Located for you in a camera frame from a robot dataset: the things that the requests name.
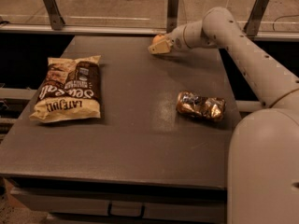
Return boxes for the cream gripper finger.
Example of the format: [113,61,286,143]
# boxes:
[148,38,172,54]

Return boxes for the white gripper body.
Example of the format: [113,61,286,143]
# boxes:
[166,25,187,51]

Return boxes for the orange fruit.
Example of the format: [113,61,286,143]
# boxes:
[152,35,164,45]

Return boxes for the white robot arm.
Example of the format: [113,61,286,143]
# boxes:
[149,7,299,224]

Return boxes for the crumpled shiny foil bag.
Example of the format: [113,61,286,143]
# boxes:
[176,91,226,121]

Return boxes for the brown chip bag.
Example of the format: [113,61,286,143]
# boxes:
[30,55,101,123]

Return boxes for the middle metal rail bracket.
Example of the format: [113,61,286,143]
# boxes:
[166,0,179,33]

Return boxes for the metal rail bracket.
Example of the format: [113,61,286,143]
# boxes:
[244,0,270,36]
[166,0,179,33]
[43,0,65,31]

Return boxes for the right metal rail bracket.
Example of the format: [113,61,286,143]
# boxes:
[244,0,270,36]

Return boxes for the left metal rail bracket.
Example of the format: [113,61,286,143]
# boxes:
[43,0,65,31]

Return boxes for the grey drawer with handle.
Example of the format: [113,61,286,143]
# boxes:
[10,188,226,224]

